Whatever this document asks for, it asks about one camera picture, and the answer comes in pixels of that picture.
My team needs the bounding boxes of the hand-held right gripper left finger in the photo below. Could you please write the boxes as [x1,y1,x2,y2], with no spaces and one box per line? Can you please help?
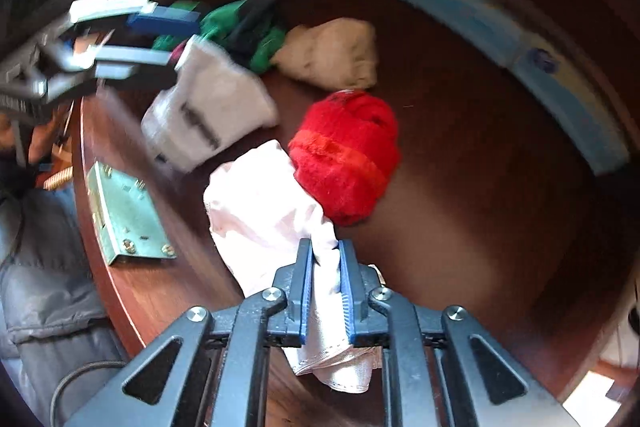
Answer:
[64,238,315,427]

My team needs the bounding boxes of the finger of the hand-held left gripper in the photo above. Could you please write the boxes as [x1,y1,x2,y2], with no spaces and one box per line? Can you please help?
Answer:
[42,47,179,100]
[70,0,201,35]

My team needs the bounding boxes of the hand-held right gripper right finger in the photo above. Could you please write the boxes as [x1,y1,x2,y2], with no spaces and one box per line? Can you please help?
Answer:
[339,239,582,427]

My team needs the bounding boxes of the green and black striped garment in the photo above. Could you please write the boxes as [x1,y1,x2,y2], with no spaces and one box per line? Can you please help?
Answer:
[151,0,287,75]

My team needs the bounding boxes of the white garment with black print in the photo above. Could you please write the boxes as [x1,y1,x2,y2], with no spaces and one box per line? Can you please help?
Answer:
[140,36,279,174]

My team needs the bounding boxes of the pale pink underwear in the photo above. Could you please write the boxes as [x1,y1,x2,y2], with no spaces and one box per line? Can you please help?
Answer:
[202,139,383,394]

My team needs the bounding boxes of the beige garment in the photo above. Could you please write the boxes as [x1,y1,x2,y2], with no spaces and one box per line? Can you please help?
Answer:
[271,18,378,90]

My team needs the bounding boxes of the wooden drawer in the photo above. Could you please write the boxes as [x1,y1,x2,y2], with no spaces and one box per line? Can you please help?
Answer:
[70,0,640,427]

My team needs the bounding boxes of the metal lock plate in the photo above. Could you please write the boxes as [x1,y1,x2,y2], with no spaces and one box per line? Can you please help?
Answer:
[86,161,178,267]

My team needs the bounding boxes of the rolled red fleece bundle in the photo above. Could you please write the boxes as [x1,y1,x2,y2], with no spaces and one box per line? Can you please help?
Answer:
[288,89,401,228]

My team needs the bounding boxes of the grey padded trousers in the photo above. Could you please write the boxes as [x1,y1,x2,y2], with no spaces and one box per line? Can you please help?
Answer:
[0,184,133,427]

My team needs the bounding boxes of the black cable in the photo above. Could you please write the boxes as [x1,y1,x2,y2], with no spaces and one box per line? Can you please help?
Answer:
[49,358,132,415]

